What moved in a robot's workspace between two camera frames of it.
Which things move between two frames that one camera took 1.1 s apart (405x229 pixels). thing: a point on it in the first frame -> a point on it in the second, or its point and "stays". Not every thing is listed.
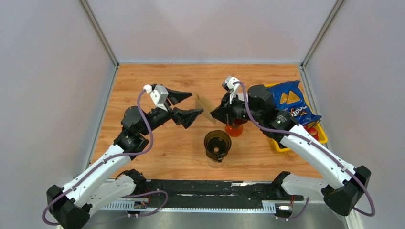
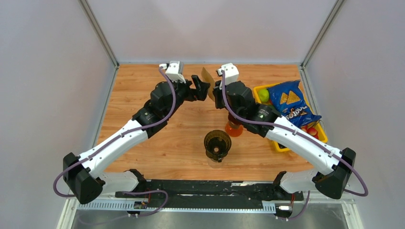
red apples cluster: (312, 131) stays
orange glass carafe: (234, 132) stays
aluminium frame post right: (322, 31) stays
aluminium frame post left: (98, 27) stays
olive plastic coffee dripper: (217, 143) stays
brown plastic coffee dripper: (239, 121) stays
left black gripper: (186, 117) -> (200, 92)
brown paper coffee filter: (201, 102) -> (208, 78)
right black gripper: (221, 111) -> (218, 92)
